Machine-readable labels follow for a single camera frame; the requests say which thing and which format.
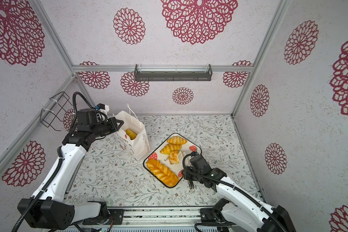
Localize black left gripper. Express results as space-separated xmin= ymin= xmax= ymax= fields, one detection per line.
xmin=91 ymin=116 xmax=124 ymax=139

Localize striped fake bun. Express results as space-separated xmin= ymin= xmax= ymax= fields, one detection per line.
xmin=125 ymin=129 xmax=137 ymax=140

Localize white paper gift bag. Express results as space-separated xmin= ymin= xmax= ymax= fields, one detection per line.
xmin=114 ymin=104 xmax=151 ymax=161

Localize white slotted serving tongs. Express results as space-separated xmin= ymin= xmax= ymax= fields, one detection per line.
xmin=177 ymin=151 xmax=186 ymax=166

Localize round fake bun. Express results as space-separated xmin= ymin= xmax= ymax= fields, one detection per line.
xmin=169 ymin=150 xmax=179 ymax=164

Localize long braided fake bread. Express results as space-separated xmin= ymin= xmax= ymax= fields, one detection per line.
xmin=146 ymin=159 xmax=179 ymax=187

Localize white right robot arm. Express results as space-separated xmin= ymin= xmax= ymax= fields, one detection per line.
xmin=178 ymin=152 xmax=296 ymax=232

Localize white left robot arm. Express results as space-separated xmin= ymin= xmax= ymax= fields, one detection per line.
xmin=12 ymin=92 xmax=124 ymax=232

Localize top fake croissant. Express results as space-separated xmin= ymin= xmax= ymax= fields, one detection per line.
xmin=167 ymin=136 xmax=188 ymax=145

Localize fake croissant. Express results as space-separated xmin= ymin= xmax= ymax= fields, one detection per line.
xmin=167 ymin=136 xmax=188 ymax=145
xmin=160 ymin=144 xmax=182 ymax=155

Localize middle fake croissant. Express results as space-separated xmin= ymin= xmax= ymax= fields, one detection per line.
xmin=160 ymin=144 xmax=182 ymax=155

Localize strawberry print rectangular tray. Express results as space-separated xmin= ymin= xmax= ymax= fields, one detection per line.
xmin=143 ymin=133 xmax=202 ymax=189

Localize black overhead light bar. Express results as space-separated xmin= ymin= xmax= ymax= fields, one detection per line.
xmin=133 ymin=64 xmax=213 ymax=82

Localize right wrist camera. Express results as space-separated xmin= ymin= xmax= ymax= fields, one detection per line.
xmin=190 ymin=155 xmax=212 ymax=175

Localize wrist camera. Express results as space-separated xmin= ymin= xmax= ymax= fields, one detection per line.
xmin=95 ymin=103 xmax=109 ymax=115
xmin=190 ymin=155 xmax=212 ymax=175

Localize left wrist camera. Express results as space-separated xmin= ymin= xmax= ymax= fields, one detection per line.
xmin=95 ymin=103 xmax=109 ymax=115

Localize black wire wall basket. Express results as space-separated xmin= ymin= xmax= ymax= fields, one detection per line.
xmin=39 ymin=91 xmax=73 ymax=131

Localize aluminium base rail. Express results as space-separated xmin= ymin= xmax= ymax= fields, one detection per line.
xmin=60 ymin=205 xmax=285 ymax=232

